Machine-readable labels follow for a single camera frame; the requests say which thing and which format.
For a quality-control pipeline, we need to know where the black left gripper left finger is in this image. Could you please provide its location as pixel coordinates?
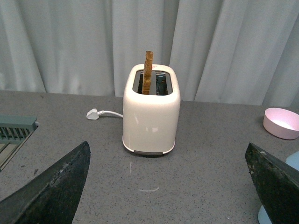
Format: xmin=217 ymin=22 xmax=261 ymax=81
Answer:
xmin=0 ymin=141 xmax=91 ymax=224

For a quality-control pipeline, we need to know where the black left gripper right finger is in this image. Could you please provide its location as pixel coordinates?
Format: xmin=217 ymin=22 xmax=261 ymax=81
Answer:
xmin=245 ymin=143 xmax=299 ymax=224

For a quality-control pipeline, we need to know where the light blue cup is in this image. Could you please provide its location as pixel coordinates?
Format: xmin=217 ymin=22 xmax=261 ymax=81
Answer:
xmin=285 ymin=151 xmax=299 ymax=170
xmin=257 ymin=206 xmax=272 ymax=224

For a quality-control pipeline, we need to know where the pink bowl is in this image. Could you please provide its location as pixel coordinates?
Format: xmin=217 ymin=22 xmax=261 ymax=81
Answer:
xmin=263 ymin=108 xmax=299 ymax=140

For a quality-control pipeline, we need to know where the green dish rack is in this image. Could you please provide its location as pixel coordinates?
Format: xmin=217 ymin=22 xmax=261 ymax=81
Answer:
xmin=0 ymin=114 xmax=38 ymax=170

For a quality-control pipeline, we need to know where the grey-white curtain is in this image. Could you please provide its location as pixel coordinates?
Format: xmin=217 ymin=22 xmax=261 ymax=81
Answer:
xmin=0 ymin=0 xmax=299 ymax=107

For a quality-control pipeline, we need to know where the white two-slot toaster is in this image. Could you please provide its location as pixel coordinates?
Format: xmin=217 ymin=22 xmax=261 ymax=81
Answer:
xmin=122 ymin=64 xmax=180 ymax=155

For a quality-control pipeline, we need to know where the toasted bread slice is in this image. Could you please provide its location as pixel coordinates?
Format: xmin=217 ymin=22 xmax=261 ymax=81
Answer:
xmin=142 ymin=51 xmax=154 ymax=95

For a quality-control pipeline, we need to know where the white power plug and cable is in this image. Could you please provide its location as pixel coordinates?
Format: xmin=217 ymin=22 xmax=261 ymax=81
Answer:
xmin=86 ymin=108 xmax=124 ymax=120

